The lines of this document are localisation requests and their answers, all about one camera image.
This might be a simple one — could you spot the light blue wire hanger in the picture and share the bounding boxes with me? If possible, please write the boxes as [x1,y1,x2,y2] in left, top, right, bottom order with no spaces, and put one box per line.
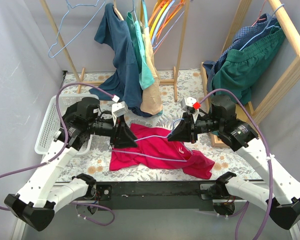
[112,118,194,163]
[47,0,106,59]

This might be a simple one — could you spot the magenta t shirt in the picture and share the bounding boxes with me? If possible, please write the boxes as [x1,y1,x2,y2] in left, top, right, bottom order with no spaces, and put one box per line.
[109,123,215,180]

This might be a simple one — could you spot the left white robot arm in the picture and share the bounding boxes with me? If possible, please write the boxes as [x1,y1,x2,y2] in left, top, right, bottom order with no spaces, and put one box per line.
[4,97,138,232]

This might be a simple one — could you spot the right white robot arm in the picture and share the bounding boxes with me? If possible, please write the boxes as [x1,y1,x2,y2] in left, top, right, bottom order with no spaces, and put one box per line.
[167,95,300,230]

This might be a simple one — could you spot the navy blue t shirt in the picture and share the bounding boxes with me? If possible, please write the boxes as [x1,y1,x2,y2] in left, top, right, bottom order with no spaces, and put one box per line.
[94,3,152,118]

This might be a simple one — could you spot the teal green shirt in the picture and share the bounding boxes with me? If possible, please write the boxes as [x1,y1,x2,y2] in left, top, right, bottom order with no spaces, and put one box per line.
[125,12,155,90]

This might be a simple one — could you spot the floral table cloth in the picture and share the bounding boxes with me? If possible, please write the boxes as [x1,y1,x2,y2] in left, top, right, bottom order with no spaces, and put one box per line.
[58,69,260,182]

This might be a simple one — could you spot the beige garment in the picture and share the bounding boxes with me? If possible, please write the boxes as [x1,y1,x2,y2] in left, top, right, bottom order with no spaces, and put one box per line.
[140,27,163,116]

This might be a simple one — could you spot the white plastic laundry basket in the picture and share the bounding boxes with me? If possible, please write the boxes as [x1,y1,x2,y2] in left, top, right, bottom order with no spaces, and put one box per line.
[34,93,98,155]

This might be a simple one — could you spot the dark green shorts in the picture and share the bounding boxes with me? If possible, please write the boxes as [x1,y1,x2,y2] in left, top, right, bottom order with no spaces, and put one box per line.
[208,23,286,105]

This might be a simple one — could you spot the right wooden clothes rack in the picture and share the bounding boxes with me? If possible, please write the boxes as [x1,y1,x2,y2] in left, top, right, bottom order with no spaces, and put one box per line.
[200,0,300,149]

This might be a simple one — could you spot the wooden clothes rack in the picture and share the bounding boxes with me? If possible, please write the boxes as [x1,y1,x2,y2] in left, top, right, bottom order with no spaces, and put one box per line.
[200,0,300,149]
[39,0,192,103]

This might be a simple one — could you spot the orange plastic hangers bunch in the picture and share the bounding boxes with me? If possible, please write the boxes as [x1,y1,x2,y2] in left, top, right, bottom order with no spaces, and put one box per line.
[148,0,186,53]

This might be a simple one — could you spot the blue checkered shorts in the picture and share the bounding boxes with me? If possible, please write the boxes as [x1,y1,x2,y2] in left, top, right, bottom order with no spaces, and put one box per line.
[202,13,281,92]

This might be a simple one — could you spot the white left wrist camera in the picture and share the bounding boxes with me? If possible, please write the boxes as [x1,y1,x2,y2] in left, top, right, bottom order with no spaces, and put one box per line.
[111,95,128,124]

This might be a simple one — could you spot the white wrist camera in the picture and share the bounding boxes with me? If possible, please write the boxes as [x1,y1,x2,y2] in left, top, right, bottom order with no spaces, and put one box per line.
[180,97,201,123]
[111,95,128,124]

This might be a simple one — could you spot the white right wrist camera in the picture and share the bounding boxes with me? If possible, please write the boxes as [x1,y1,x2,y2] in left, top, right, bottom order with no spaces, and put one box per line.
[180,97,201,123]

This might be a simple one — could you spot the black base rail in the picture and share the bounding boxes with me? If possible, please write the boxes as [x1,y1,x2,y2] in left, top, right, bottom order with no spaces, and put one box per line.
[74,179,248,213]

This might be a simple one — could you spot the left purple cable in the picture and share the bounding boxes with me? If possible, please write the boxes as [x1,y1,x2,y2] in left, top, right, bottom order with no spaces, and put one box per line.
[0,82,116,211]

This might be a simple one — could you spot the purple cable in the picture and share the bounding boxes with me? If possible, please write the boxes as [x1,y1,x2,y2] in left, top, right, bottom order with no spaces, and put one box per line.
[0,82,116,211]
[199,88,276,240]

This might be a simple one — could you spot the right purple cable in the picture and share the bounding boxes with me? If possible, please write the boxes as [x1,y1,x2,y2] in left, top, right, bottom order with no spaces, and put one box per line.
[199,88,276,240]

